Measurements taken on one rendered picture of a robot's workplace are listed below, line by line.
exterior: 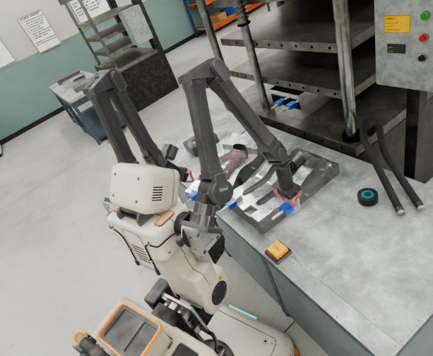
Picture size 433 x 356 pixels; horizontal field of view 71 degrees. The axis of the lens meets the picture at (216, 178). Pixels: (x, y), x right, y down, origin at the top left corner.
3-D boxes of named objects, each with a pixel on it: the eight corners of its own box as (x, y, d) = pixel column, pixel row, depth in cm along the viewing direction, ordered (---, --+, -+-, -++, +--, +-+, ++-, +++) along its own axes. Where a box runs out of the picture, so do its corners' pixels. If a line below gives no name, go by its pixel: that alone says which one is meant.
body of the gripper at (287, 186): (284, 179, 126) (280, 165, 122) (302, 190, 118) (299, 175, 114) (272, 188, 124) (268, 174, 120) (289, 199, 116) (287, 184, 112)
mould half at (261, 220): (263, 234, 136) (255, 214, 128) (230, 208, 156) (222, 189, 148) (340, 173, 149) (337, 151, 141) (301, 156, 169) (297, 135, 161)
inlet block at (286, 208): (277, 227, 123) (275, 217, 120) (269, 220, 127) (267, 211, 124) (301, 208, 127) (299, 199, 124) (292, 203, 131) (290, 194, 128)
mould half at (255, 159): (222, 210, 157) (215, 194, 151) (188, 198, 174) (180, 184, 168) (272, 152, 181) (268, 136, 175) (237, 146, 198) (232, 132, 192)
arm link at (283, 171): (270, 164, 114) (282, 169, 110) (282, 155, 117) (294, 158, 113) (273, 179, 118) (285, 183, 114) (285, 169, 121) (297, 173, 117)
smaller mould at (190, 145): (196, 157, 205) (192, 149, 201) (186, 150, 217) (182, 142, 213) (219, 141, 211) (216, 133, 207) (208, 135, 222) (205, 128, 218)
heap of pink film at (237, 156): (227, 185, 161) (222, 174, 157) (203, 179, 173) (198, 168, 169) (253, 155, 174) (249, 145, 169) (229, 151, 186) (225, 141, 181)
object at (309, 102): (302, 119, 199) (298, 95, 189) (275, 111, 220) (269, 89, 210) (354, 83, 212) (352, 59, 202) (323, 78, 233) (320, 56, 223)
